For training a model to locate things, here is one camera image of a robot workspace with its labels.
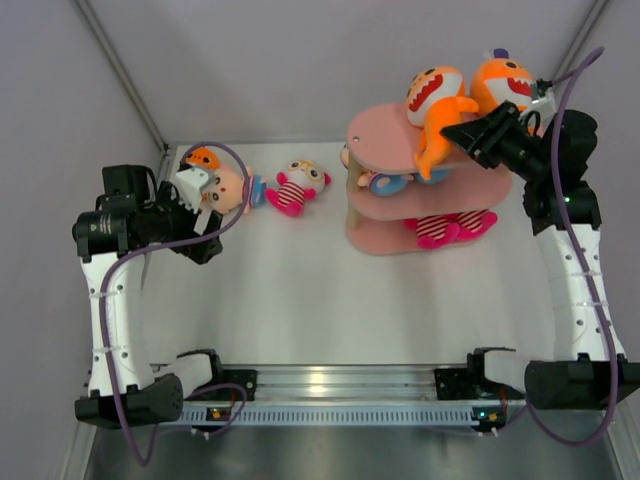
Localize pink striped plush on shelf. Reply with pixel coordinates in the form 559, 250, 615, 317
403, 215, 461, 250

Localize blue doll plush on shelf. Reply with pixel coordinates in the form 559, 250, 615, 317
357, 165, 451, 197

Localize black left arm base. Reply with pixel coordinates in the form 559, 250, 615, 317
218, 368, 258, 402

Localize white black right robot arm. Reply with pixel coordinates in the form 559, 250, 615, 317
441, 101, 639, 410

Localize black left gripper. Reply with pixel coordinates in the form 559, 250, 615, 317
141, 182, 221, 265

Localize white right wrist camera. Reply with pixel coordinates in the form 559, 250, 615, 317
531, 78, 557, 119

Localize aluminium mounting rail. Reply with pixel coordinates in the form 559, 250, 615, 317
84, 362, 531, 404

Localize pink three-tier shelf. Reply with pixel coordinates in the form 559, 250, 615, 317
346, 103, 512, 255

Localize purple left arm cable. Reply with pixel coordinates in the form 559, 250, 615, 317
99, 141, 254, 466

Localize white slotted cable duct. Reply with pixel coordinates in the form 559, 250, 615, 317
175, 403, 503, 427

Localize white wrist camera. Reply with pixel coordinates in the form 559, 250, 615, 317
531, 78, 557, 119
173, 166, 215, 214

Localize orange shark plush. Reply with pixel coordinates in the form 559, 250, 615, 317
179, 147, 221, 171
405, 66, 479, 180
470, 48, 534, 116

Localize doll plush striped shirt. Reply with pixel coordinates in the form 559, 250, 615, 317
202, 165, 267, 214

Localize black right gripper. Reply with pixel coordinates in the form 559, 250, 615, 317
441, 101, 550, 182

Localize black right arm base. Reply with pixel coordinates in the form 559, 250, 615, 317
434, 368, 480, 401

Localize white pink glasses plush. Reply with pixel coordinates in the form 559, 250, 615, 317
265, 159, 332, 218

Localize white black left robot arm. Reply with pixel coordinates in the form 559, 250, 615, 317
72, 165, 226, 429

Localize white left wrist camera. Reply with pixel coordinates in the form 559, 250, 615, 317
173, 166, 215, 214

